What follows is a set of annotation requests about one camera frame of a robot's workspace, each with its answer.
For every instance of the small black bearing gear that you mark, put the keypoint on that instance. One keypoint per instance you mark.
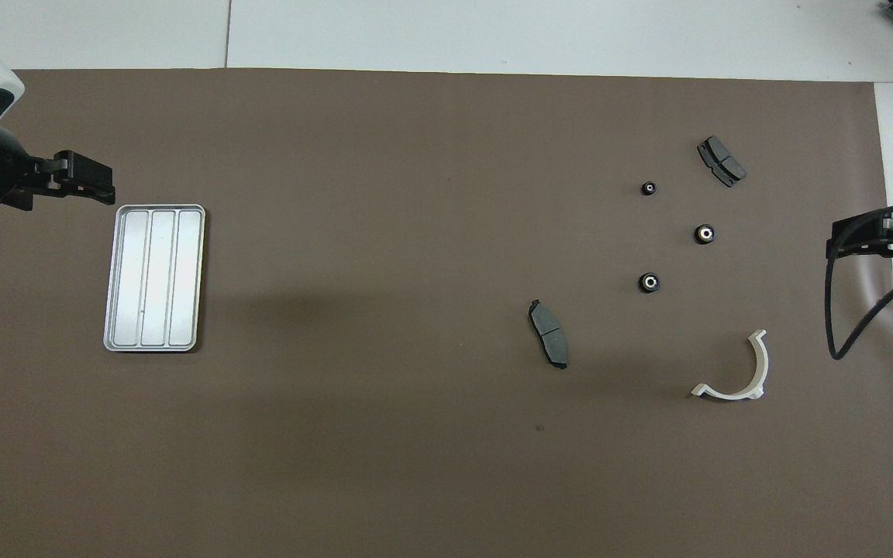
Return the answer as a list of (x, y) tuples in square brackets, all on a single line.
[(648, 187)]

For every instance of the silver metal tray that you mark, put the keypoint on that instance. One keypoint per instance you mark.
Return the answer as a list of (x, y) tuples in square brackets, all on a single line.
[(153, 277)]

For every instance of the dark grey brake pad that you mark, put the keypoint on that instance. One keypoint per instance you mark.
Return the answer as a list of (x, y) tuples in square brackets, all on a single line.
[(722, 161), (548, 333)]

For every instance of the white curved plastic bracket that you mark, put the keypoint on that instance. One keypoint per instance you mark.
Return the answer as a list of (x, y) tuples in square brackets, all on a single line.
[(756, 370)]

